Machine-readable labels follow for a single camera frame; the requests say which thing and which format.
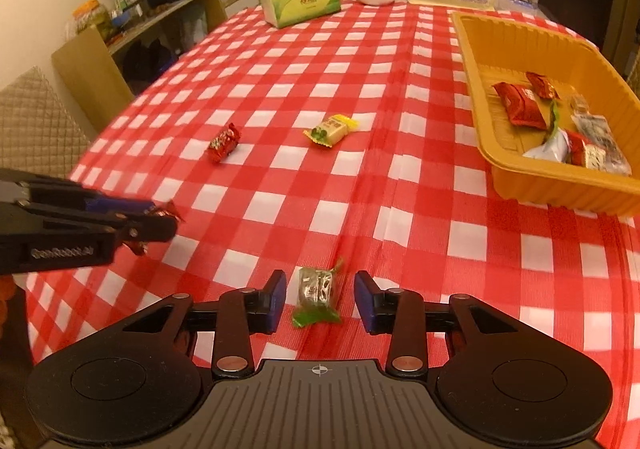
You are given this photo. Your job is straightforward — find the left quilted beige chair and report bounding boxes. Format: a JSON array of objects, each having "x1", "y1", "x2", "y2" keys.
[{"x1": 0, "y1": 67, "x2": 90, "y2": 178}]

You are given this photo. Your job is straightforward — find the small red candy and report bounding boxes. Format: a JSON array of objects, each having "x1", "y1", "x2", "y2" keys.
[{"x1": 122, "y1": 200, "x2": 182, "y2": 256}]

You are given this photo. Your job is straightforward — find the blue gum pack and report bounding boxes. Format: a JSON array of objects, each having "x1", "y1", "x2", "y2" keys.
[{"x1": 498, "y1": 0, "x2": 538, "y2": 16}]

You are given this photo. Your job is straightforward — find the red clear brown candy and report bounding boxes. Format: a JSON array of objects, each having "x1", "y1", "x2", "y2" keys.
[{"x1": 207, "y1": 123, "x2": 241, "y2": 163}]

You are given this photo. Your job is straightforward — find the yellow green candy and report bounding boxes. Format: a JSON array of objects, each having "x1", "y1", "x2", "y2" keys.
[{"x1": 303, "y1": 114, "x2": 358, "y2": 148}]

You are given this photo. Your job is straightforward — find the red white checkered tablecloth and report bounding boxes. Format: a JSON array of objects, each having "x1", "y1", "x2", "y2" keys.
[{"x1": 27, "y1": 3, "x2": 639, "y2": 448}]

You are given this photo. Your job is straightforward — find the red twisted candy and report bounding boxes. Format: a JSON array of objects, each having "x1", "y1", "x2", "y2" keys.
[{"x1": 526, "y1": 71, "x2": 559, "y2": 100}]

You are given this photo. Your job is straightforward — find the left hand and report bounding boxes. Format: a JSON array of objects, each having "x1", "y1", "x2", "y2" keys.
[{"x1": 0, "y1": 275, "x2": 17, "y2": 325}]

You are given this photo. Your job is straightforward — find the large red snack packet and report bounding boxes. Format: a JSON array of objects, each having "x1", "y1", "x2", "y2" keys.
[{"x1": 492, "y1": 82, "x2": 547, "y2": 131}]

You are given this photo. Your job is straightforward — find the wooden shelf unit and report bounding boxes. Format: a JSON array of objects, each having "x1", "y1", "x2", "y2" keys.
[{"x1": 51, "y1": 0, "x2": 258, "y2": 132}]

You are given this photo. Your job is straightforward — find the silver green snack bag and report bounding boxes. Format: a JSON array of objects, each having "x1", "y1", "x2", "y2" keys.
[{"x1": 524, "y1": 99, "x2": 568, "y2": 163}]

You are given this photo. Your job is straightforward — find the clear dark snack packet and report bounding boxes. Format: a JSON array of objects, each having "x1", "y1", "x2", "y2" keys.
[{"x1": 570, "y1": 95, "x2": 631, "y2": 176}]

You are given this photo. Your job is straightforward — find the orange plastic tray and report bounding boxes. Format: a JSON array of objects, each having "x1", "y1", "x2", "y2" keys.
[{"x1": 451, "y1": 13, "x2": 639, "y2": 217}]

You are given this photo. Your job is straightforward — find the red white snack packet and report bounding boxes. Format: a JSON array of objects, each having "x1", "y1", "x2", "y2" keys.
[{"x1": 566, "y1": 131, "x2": 606, "y2": 171}]

